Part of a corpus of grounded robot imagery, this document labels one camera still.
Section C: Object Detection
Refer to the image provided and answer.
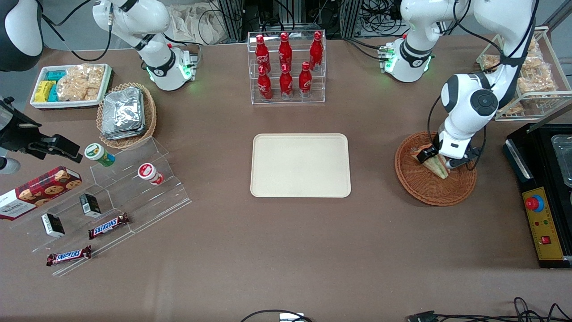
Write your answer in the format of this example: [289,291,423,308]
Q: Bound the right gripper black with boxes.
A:
[0,97,84,163]

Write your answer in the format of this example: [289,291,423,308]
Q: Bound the triangular sandwich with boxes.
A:
[411,147,450,180]

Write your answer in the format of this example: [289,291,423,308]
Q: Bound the dark brown wicker basket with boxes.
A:
[395,131,477,207]

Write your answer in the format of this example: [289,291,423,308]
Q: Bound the light wicker basket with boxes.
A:
[97,82,157,150]

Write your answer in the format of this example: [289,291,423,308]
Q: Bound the cream plastic tray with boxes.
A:
[250,133,352,198]

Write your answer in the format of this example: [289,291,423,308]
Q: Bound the red tartan cookie box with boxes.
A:
[0,166,83,221]

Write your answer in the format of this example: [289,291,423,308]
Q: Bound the green lid yogurt cup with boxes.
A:
[84,143,116,168]

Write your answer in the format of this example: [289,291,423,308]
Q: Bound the white plastic bin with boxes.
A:
[29,64,113,110]

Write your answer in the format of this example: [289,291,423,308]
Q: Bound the yellow snack pack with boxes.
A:
[34,80,56,103]

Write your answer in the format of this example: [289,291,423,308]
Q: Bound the small black carton box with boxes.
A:
[80,193,102,218]
[41,213,66,238]

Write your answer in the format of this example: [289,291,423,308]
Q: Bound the black control machine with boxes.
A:
[504,123,572,269]

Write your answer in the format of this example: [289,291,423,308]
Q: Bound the large clear snack bag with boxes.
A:
[57,64,106,102]

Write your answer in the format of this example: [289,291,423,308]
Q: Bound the foil wrapped pack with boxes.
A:
[101,126,146,140]
[103,87,145,131]

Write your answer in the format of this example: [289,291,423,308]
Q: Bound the Snickers chocolate bar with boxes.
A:
[88,213,130,240]
[46,245,93,267]

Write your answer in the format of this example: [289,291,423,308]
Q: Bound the clear acrylic step stand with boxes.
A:
[9,136,193,277]

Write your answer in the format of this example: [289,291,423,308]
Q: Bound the red lid yogurt cup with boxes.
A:
[137,163,164,186]

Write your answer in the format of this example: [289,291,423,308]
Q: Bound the metal pan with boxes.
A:
[551,134,572,188]

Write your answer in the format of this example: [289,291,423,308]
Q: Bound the yellow control panel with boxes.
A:
[522,187,565,261]

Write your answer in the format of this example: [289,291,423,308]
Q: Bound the red cola bottle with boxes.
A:
[257,66,273,102]
[255,35,269,74]
[310,31,324,71]
[278,32,293,72]
[279,64,294,100]
[298,62,313,98]

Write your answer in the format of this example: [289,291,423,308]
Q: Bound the clear acrylic bottle rack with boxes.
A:
[247,30,327,105]

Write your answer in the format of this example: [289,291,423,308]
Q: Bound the beige cloth bags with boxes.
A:
[169,4,233,45]

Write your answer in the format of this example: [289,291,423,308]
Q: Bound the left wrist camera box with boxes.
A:
[417,145,440,163]

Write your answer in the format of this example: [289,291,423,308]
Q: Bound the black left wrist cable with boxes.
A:
[427,94,488,173]

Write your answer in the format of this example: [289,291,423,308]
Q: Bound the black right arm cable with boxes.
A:
[42,0,112,63]

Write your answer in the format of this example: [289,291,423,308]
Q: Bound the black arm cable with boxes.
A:
[447,0,538,90]
[42,0,112,63]

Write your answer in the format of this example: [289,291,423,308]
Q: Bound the aluminium frame bar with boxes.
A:
[527,102,572,134]
[544,0,572,32]

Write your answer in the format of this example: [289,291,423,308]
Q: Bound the white wire rack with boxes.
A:
[476,26,572,122]

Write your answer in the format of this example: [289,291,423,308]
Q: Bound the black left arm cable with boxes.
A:
[447,0,538,90]

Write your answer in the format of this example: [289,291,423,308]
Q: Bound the black cable bundle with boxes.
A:
[360,0,407,38]

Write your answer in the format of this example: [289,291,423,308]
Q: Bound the black tangled floor cables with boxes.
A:
[436,297,572,322]

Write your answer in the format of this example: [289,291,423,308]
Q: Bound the aluminium frame profile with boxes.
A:
[217,0,245,43]
[341,0,363,40]

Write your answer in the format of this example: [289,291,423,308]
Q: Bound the black floor cable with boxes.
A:
[240,309,314,322]

